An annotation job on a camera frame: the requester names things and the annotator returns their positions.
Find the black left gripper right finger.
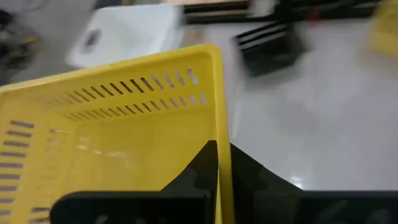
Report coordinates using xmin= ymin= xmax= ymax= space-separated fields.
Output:
xmin=229 ymin=143 xmax=398 ymax=224

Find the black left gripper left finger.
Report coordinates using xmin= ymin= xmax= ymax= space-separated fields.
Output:
xmin=49 ymin=139 xmax=219 ymax=224

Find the yellow slotted plastic basket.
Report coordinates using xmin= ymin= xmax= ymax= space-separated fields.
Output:
xmin=365 ymin=0 xmax=398 ymax=57
xmin=0 ymin=43 xmax=236 ymax=224

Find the black slotted plastic basket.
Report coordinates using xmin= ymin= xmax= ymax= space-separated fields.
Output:
xmin=229 ymin=21 xmax=309 ymax=78

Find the large white plastic basket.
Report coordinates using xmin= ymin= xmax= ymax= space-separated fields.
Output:
xmin=65 ymin=2 xmax=184 ymax=69

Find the black metal shelf frame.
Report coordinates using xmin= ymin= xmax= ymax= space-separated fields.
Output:
xmin=182 ymin=0 xmax=384 ymax=26

